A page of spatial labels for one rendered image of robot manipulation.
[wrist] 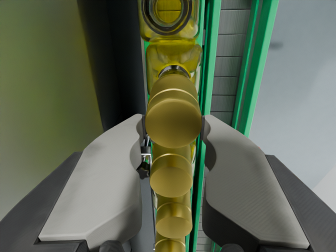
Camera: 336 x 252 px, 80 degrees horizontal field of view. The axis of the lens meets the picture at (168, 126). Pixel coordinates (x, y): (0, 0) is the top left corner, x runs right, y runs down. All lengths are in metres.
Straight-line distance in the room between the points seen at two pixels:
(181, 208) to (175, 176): 0.05
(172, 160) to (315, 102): 0.57
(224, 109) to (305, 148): 0.38
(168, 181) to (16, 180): 0.12
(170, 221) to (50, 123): 0.15
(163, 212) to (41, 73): 0.17
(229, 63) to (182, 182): 0.30
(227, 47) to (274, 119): 0.32
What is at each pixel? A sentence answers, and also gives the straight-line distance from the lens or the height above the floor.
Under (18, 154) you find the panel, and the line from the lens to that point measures 0.20.
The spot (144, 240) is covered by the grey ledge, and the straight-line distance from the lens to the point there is 0.79.
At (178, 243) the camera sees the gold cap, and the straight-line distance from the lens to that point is 0.25.
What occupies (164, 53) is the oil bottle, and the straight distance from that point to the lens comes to 0.19.
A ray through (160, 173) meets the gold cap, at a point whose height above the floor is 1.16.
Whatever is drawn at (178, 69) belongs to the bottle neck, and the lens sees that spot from 0.17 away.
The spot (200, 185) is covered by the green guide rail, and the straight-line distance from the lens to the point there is 0.45.
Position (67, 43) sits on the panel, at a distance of 0.28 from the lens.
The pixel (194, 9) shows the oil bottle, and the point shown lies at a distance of 0.19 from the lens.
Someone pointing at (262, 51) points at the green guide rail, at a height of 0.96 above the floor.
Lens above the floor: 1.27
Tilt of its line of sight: 60 degrees down
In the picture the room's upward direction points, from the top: 177 degrees counter-clockwise
